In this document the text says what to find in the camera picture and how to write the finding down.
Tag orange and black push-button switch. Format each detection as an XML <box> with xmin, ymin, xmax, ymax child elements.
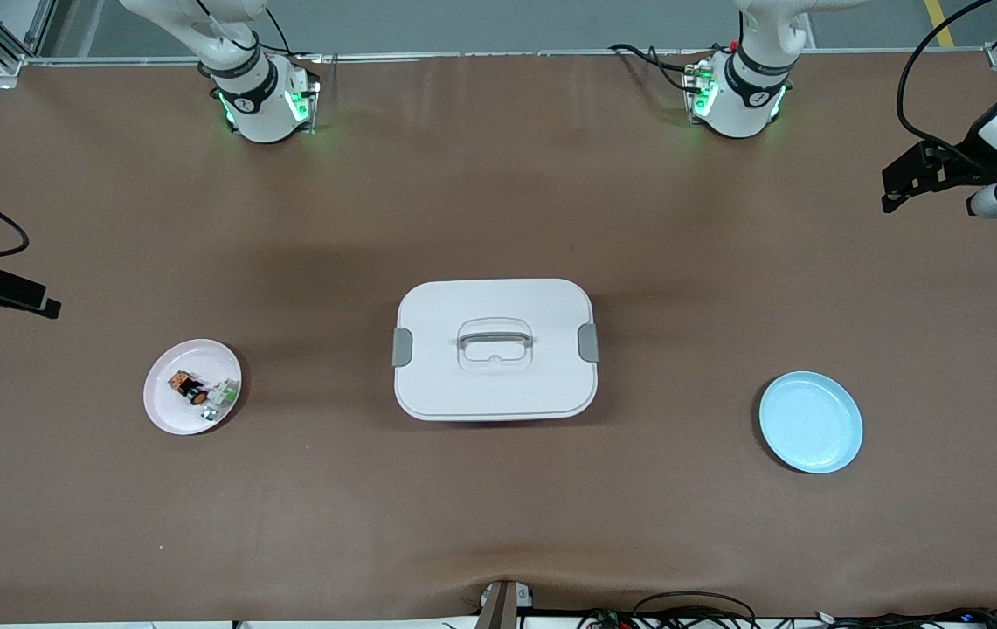
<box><xmin>169</xmin><ymin>370</ymin><xmax>209</xmax><ymax>407</ymax></box>

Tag pink round plate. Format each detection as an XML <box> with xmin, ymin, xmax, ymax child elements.
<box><xmin>142</xmin><ymin>338</ymin><xmax>243</xmax><ymax>436</ymax></box>

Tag light blue round plate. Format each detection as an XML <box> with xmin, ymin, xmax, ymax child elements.
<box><xmin>758</xmin><ymin>370</ymin><xmax>864</xmax><ymax>475</ymax></box>

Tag white lidded storage box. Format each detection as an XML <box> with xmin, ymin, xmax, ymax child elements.
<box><xmin>391</xmin><ymin>278</ymin><xmax>600</xmax><ymax>423</ymax></box>

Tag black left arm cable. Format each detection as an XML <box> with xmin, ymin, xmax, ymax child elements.
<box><xmin>897</xmin><ymin>0</ymin><xmax>997</xmax><ymax>167</ymax></box>

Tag green and white switch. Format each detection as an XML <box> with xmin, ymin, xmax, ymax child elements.
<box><xmin>199</xmin><ymin>377</ymin><xmax>240</xmax><ymax>423</ymax></box>

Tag black left base cables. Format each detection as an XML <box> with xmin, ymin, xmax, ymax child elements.
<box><xmin>608</xmin><ymin>42</ymin><xmax>710</xmax><ymax>93</ymax></box>

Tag black right base cable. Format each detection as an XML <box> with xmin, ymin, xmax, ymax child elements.
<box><xmin>258</xmin><ymin>0</ymin><xmax>324</xmax><ymax>64</ymax></box>

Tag tangle of black cables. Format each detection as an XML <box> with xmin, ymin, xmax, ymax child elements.
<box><xmin>581</xmin><ymin>606</ymin><xmax>997</xmax><ymax>629</ymax></box>

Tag black looped cable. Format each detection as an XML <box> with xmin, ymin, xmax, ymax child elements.
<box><xmin>634</xmin><ymin>591</ymin><xmax>758</xmax><ymax>629</ymax></box>

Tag camera mount post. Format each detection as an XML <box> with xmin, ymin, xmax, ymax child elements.
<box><xmin>474</xmin><ymin>579</ymin><xmax>536</xmax><ymax>629</ymax></box>

